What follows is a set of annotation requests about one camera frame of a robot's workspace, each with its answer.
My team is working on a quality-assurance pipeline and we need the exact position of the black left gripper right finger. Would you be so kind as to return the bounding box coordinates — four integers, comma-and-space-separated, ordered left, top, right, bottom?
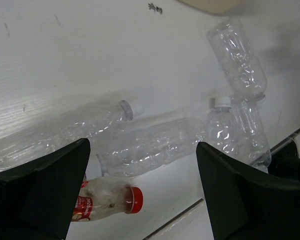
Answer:
196, 142, 300, 240

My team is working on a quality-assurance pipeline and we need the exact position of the clear bottle white cap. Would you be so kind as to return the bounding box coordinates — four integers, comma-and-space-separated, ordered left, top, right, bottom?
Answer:
207, 96, 272, 173

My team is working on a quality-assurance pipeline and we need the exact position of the red cap labelled bottle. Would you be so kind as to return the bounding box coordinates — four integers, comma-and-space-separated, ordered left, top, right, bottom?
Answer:
71, 176, 144, 222

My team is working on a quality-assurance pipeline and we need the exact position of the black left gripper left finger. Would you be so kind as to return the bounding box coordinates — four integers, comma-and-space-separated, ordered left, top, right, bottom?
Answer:
0, 138, 91, 240

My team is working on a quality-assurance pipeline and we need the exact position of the clear crushed plastic bottle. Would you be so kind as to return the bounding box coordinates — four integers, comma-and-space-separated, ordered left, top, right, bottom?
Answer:
206, 18, 267, 99

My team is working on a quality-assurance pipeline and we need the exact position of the clear capless plastic bottle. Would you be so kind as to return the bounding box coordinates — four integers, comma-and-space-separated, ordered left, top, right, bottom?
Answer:
96, 117, 208, 178

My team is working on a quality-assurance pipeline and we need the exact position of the clear bottle near left finger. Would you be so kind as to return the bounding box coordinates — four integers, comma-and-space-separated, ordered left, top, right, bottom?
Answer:
0, 94, 136, 172

